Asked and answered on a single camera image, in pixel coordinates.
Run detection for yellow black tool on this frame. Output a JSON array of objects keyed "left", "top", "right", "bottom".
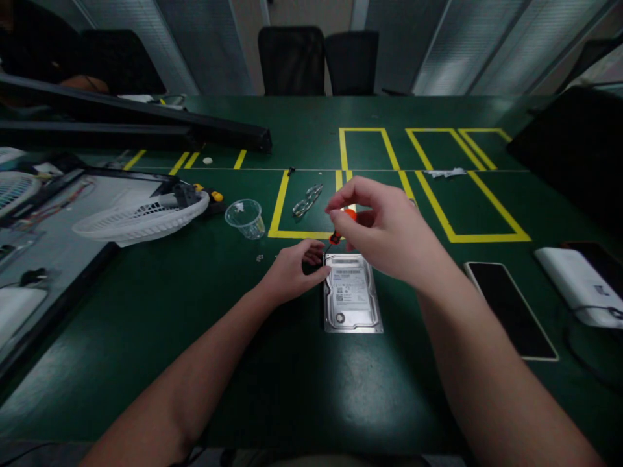
[{"left": 192, "top": 182, "right": 225, "bottom": 203}]

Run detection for black smartphone with white case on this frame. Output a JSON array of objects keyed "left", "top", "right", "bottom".
[{"left": 463, "top": 261, "right": 560, "bottom": 363}]

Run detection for white fan grille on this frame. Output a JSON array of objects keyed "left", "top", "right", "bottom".
[{"left": 71, "top": 190, "right": 211, "bottom": 248}]

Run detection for person's left hand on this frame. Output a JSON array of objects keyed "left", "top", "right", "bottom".
[{"left": 256, "top": 239, "right": 332, "bottom": 306}]

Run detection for grey work tray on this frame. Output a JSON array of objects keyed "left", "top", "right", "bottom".
[{"left": 0, "top": 165, "right": 181, "bottom": 390}]

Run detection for person's right thumb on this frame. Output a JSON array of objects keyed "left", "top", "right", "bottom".
[{"left": 330, "top": 210, "right": 363, "bottom": 244}]

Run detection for long black metal beam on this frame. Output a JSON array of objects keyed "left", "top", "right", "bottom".
[{"left": 0, "top": 73, "right": 273, "bottom": 154}]

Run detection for silver hard disk drive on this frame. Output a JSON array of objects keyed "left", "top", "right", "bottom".
[{"left": 323, "top": 252, "right": 384, "bottom": 335}]

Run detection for black office chair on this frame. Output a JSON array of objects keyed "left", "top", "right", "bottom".
[
  {"left": 324, "top": 30, "right": 380, "bottom": 97},
  {"left": 257, "top": 25, "right": 326, "bottom": 97}
]

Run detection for black monitor back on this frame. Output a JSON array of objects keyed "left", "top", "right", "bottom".
[{"left": 506, "top": 85, "right": 623, "bottom": 244}]

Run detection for grey fan motor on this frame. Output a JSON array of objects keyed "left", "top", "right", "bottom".
[{"left": 163, "top": 184, "right": 201, "bottom": 211}]

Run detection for white power bank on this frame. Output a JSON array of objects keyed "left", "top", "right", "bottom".
[{"left": 533, "top": 246, "right": 623, "bottom": 329}]

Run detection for clear plastic cup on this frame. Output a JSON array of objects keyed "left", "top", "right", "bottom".
[{"left": 224, "top": 198, "right": 267, "bottom": 241}]

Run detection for person's right index finger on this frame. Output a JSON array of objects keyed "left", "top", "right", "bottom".
[{"left": 324, "top": 182, "right": 366, "bottom": 215}]

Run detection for white fan guard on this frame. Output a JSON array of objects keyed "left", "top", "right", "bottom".
[{"left": 0, "top": 147, "right": 47, "bottom": 220}]

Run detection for person's right hand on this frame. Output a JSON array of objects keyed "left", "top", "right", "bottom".
[{"left": 324, "top": 175, "right": 451, "bottom": 293}]

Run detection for black cable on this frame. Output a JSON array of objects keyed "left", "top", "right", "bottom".
[{"left": 563, "top": 304, "right": 623, "bottom": 390}]

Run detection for orange handled screwdriver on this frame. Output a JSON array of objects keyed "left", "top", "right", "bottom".
[{"left": 323, "top": 206, "right": 359, "bottom": 254}]

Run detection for folded clear glasses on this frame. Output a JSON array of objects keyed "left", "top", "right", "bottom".
[{"left": 291, "top": 183, "right": 324, "bottom": 218}]

